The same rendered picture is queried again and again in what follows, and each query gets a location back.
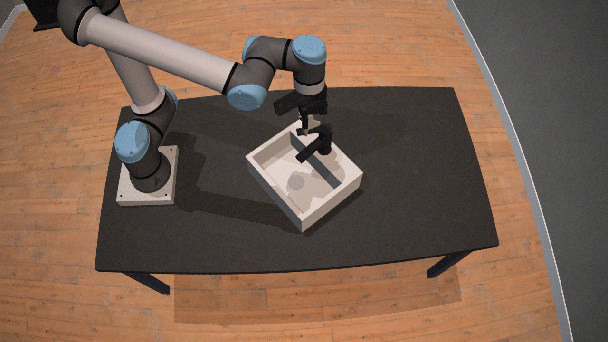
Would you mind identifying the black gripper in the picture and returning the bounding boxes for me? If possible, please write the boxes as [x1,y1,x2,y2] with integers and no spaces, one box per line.
[298,83,328,136]

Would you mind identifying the white rectangular sink basin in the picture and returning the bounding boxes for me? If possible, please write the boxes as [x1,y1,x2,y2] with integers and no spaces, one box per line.
[245,119,363,232]

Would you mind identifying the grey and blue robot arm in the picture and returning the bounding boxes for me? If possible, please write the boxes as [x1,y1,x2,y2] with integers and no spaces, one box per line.
[57,0,327,193]

